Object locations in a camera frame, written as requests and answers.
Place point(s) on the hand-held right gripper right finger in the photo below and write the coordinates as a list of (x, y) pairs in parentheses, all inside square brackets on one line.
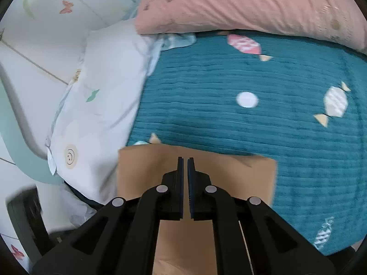
[(190, 194)]

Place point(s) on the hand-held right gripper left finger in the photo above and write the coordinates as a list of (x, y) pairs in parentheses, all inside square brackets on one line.
[(181, 189)]

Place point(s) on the tan pants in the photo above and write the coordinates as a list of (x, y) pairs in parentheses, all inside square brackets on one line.
[(143, 172)]

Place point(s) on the teal candy-print blanket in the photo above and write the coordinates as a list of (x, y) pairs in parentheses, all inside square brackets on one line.
[(215, 106)]

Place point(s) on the white printed pillow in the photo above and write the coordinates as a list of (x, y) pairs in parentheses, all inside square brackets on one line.
[(109, 106)]

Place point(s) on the light blue patterned cloth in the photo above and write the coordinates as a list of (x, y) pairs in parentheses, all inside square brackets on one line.
[(177, 41)]

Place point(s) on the grey green curved headboard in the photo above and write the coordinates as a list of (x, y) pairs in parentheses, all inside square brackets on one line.
[(17, 137)]

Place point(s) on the pink pillow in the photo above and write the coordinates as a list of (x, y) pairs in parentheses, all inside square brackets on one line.
[(243, 3)]

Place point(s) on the red butterfly wall sticker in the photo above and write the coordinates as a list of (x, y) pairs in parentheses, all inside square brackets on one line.
[(16, 252)]

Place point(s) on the orange butterfly wall sticker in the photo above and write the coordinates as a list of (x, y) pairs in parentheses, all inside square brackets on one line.
[(66, 7)]

